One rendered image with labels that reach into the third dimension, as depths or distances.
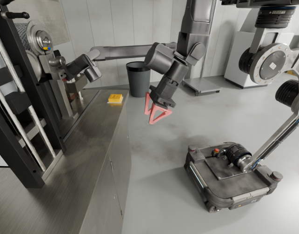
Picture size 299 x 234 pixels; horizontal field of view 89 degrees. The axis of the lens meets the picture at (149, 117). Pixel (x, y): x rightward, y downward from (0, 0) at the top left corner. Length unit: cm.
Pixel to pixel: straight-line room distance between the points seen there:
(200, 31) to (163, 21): 323
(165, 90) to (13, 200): 53
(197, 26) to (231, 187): 121
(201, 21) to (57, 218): 61
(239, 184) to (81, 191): 120
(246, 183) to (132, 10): 322
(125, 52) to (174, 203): 124
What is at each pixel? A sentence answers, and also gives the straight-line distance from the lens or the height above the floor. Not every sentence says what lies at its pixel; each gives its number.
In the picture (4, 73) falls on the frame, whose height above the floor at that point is 122.
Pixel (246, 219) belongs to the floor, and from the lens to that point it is 163.
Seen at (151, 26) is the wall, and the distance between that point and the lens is 359.
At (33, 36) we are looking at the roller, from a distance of 78.
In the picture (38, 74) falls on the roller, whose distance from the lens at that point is 78.
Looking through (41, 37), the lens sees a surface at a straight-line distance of 80.
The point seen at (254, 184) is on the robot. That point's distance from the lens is 153.
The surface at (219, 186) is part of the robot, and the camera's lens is 140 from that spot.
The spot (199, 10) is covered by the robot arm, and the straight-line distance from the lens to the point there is 45.
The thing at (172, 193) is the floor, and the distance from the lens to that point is 155.
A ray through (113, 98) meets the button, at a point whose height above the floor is 92.
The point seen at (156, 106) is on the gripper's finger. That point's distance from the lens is 44.
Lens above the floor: 133
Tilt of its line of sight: 33 degrees down
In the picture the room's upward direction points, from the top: straight up
